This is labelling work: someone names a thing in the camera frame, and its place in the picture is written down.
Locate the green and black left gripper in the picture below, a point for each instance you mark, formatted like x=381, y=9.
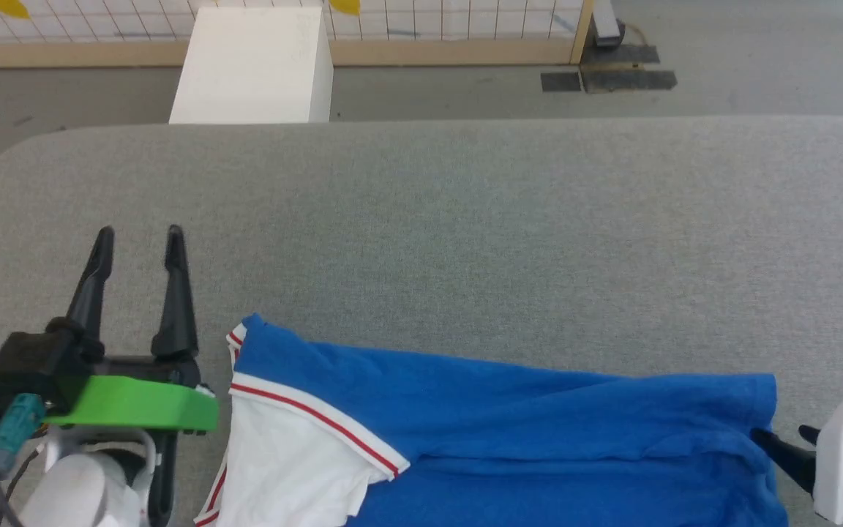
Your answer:
x=136, y=406

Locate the blue white red-striped shirt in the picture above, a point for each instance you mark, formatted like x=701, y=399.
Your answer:
x=538, y=439

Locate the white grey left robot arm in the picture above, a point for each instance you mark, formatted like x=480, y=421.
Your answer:
x=77, y=490

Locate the white rectangular box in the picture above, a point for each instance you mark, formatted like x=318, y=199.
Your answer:
x=249, y=66

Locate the lemon print wood-framed partition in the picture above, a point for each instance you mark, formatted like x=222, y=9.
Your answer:
x=429, y=53

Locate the grey stand with black foot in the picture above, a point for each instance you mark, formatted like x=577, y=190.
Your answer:
x=607, y=29

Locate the black left wrist camera block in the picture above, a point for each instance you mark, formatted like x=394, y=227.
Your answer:
x=19, y=366

